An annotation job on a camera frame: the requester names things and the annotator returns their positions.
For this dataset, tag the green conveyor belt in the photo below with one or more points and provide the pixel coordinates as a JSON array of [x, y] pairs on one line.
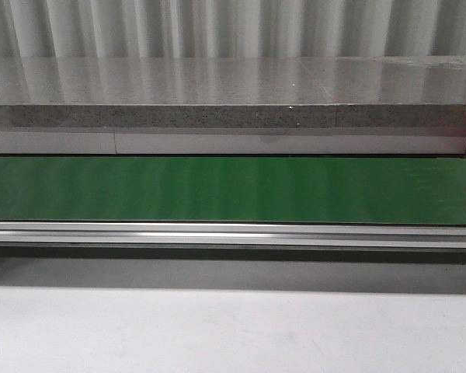
[[418, 191]]

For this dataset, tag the grey stone countertop slab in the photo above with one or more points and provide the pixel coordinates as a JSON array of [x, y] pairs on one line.
[[233, 93]]

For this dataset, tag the grey pleated curtain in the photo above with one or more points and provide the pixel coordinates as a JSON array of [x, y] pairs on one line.
[[231, 29]]

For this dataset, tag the aluminium conveyor side rail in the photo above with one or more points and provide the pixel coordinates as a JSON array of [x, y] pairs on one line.
[[208, 235]]

